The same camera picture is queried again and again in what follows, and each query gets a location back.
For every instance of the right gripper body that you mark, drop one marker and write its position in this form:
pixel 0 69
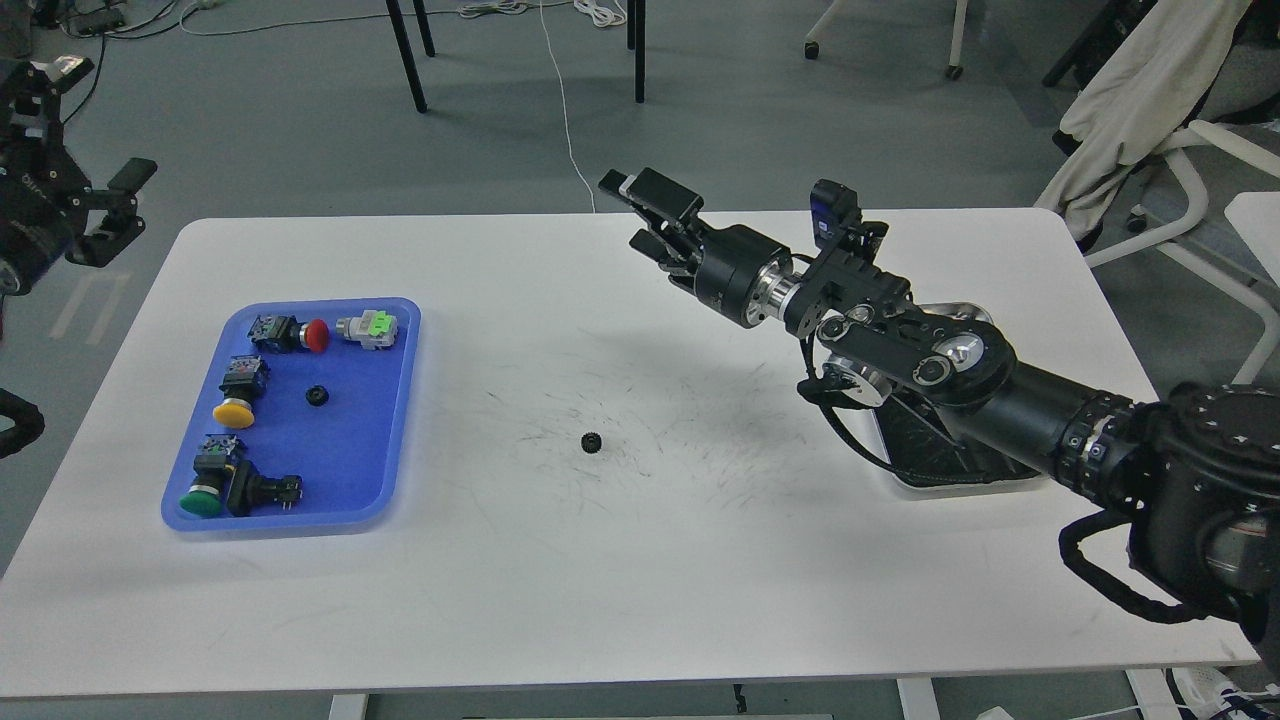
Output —
pixel 737 264

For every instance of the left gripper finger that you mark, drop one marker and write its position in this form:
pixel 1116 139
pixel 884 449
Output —
pixel 31 97
pixel 120 225

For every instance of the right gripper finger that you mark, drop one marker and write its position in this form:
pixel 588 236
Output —
pixel 670 210
pixel 676 253

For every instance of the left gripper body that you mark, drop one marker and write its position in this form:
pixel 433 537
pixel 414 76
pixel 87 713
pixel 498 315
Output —
pixel 43 214

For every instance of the small black gear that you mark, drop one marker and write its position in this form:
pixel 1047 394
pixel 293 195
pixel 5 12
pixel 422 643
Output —
pixel 316 396
pixel 591 442

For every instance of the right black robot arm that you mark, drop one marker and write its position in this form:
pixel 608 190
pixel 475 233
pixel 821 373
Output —
pixel 1186 489

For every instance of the steel tray with black mat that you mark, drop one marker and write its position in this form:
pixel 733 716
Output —
pixel 930 450

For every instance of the blue plastic tray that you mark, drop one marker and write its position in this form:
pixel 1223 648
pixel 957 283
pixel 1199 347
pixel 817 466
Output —
pixel 347 451

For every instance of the beige cloth on chair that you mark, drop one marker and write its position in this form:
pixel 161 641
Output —
pixel 1145 91

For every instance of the white office chair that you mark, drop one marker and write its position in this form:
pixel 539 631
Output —
pixel 1167 237

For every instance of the red push button switch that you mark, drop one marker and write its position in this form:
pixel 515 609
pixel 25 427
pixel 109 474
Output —
pixel 285 334

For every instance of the yellow push button switch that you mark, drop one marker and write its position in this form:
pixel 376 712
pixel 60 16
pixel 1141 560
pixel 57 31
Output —
pixel 243 383

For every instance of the green push button switch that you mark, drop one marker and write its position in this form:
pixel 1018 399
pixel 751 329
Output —
pixel 216 463

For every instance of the green and grey switch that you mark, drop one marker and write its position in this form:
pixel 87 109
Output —
pixel 372 330

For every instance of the black selector switch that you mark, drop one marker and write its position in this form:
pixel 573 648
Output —
pixel 250 490

